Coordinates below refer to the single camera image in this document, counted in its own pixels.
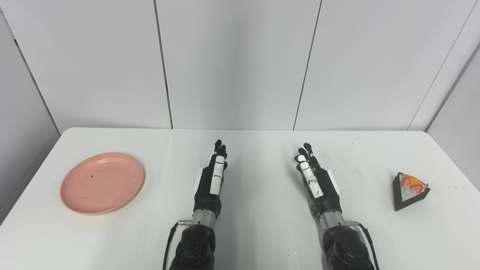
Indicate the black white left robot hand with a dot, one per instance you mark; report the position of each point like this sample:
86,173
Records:
208,187

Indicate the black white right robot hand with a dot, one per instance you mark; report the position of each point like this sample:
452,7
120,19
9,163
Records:
326,191

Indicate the triangular cake slice with fruit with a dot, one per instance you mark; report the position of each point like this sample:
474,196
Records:
407,191

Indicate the pink round plate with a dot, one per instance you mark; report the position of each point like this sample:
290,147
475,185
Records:
101,183

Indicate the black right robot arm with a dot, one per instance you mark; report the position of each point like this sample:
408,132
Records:
345,247

